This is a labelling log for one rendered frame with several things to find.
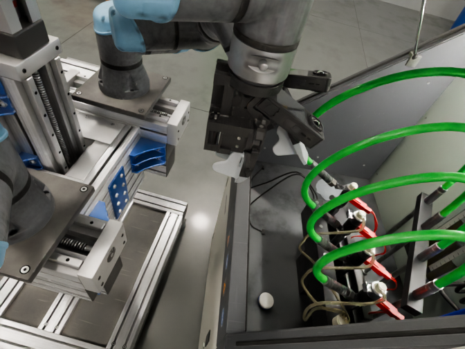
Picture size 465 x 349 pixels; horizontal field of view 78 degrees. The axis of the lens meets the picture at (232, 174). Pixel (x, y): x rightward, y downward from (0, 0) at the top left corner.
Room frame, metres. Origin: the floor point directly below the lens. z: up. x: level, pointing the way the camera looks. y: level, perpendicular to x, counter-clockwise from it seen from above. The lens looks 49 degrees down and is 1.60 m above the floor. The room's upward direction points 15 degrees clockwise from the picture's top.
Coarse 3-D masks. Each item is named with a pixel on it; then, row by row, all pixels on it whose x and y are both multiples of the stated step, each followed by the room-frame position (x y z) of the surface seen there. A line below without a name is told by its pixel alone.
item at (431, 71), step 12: (408, 72) 0.48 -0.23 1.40; (420, 72) 0.48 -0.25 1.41; (432, 72) 0.48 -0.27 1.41; (444, 72) 0.49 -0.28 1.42; (456, 72) 0.49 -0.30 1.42; (360, 84) 0.48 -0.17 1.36; (372, 84) 0.47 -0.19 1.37; (336, 96) 0.47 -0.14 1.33; (348, 96) 0.47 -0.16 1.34; (324, 108) 0.47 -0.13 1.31; (444, 192) 0.51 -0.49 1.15
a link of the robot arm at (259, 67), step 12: (240, 48) 0.30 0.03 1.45; (252, 48) 0.29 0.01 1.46; (228, 60) 0.32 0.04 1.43; (240, 60) 0.30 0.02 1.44; (252, 60) 0.30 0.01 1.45; (264, 60) 0.29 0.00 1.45; (276, 60) 0.30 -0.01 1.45; (288, 60) 0.31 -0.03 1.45; (240, 72) 0.30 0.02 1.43; (252, 72) 0.29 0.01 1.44; (264, 72) 0.30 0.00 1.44; (276, 72) 0.30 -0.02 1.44; (288, 72) 0.32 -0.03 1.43; (264, 84) 0.30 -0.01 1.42
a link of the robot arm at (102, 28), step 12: (96, 12) 0.70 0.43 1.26; (108, 12) 0.70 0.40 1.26; (96, 24) 0.69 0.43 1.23; (108, 24) 0.68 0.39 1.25; (96, 36) 0.69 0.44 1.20; (108, 36) 0.68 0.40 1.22; (108, 48) 0.68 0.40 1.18; (108, 60) 0.68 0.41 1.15; (120, 60) 0.68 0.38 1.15; (132, 60) 0.70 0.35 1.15
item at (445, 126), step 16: (400, 128) 0.41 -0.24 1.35; (416, 128) 0.40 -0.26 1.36; (432, 128) 0.40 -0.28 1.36; (448, 128) 0.41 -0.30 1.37; (464, 128) 0.41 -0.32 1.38; (352, 144) 0.40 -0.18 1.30; (368, 144) 0.39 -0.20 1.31; (336, 160) 0.39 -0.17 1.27; (304, 192) 0.38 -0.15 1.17; (464, 192) 0.43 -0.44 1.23; (448, 208) 0.43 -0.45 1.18; (336, 224) 0.40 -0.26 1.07; (432, 224) 0.42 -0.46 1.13
